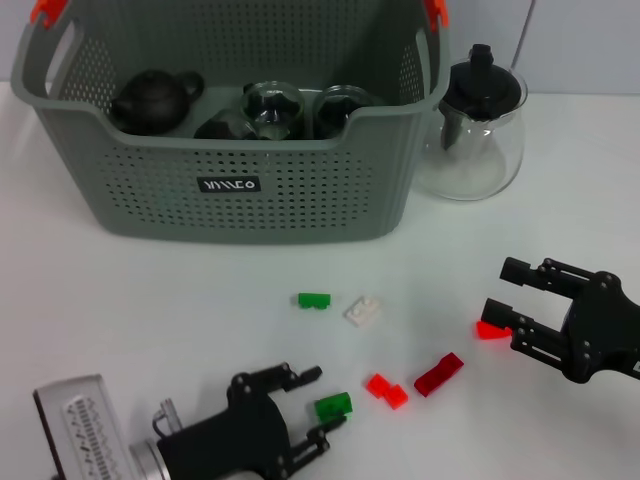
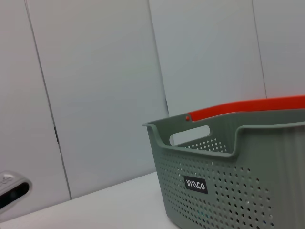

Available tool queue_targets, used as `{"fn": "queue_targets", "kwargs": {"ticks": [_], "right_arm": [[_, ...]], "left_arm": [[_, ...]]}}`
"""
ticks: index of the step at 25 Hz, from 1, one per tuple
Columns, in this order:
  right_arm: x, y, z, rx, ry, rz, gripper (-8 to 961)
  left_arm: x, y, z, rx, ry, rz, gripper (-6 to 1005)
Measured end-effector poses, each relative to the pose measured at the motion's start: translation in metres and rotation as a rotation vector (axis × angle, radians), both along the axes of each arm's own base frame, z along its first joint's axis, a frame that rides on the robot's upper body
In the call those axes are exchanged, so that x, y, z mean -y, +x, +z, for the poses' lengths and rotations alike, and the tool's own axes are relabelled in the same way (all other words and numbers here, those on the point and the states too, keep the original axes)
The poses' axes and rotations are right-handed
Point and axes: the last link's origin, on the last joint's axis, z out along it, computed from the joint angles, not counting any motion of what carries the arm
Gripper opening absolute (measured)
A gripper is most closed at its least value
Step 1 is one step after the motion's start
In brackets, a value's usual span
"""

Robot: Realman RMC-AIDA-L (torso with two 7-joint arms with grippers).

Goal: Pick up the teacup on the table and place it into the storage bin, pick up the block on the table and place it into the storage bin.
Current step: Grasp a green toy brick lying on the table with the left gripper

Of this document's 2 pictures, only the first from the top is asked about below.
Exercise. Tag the bright red toy brick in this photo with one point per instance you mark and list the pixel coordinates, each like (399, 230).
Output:
(487, 332)

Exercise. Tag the dark clay teapot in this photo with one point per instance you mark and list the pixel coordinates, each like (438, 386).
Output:
(150, 102)

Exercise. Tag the left robot arm with camera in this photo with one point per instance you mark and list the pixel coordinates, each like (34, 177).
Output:
(85, 430)

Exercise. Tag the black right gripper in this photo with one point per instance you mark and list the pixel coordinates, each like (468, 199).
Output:
(607, 330)

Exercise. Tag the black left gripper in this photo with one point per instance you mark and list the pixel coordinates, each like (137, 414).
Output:
(235, 440)

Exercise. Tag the white two-stud toy plate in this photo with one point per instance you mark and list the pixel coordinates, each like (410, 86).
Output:
(361, 312)

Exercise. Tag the grey perforated storage basket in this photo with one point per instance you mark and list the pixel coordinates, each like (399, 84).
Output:
(250, 215)

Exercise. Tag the dark red long toy brick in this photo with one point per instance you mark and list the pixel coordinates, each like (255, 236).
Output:
(435, 377)

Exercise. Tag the glass carafe with black lid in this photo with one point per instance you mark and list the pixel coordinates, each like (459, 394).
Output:
(480, 85)

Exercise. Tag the glass teacup with black sleeve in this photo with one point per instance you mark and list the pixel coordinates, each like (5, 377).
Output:
(340, 112)
(220, 127)
(272, 110)

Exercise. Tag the green rectangular toy brick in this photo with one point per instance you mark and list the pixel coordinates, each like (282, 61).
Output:
(332, 406)

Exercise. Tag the green notched toy brick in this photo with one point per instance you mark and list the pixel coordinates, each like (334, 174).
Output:
(312, 300)

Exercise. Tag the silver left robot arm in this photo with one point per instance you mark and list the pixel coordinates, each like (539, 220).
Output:
(150, 462)

